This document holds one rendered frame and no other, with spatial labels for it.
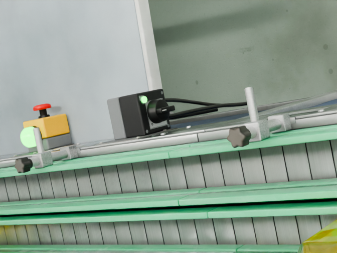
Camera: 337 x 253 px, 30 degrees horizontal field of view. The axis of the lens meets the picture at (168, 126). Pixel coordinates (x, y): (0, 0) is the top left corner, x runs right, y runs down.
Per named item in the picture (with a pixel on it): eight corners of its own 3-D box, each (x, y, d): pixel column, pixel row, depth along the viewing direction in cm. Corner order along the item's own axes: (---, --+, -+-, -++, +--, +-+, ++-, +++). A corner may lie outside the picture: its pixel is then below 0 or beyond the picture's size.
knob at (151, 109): (164, 121, 119) (178, 119, 117) (149, 125, 116) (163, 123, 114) (159, 98, 119) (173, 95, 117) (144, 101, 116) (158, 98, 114)
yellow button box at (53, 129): (53, 146, 144) (28, 153, 138) (47, 114, 143) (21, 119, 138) (74, 143, 139) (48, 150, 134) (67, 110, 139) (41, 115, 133)
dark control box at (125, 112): (142, 133, 126) (114, 140, 120) (134, 94, 126) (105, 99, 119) (174, 128, 121) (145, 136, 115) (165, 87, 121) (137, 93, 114)
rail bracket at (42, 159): (68, 158, 122) (13, 174, 112) (60, 122, 122) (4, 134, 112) (82, 157, 120) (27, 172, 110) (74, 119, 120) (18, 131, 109)
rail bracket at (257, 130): (274, 132, 93) (224, 149, 83) (264, 83, 93) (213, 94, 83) (298, 128, 91) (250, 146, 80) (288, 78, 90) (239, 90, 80)
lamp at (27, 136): (30, 147, 137) (19, 149, 135) (26, 127, 137) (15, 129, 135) (43, 145, 134) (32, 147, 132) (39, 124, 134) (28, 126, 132)
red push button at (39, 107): (31, 121, 138) (28, 106, 138) (45, 119, 141) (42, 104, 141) (43, 119, 135) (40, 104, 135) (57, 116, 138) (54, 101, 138)
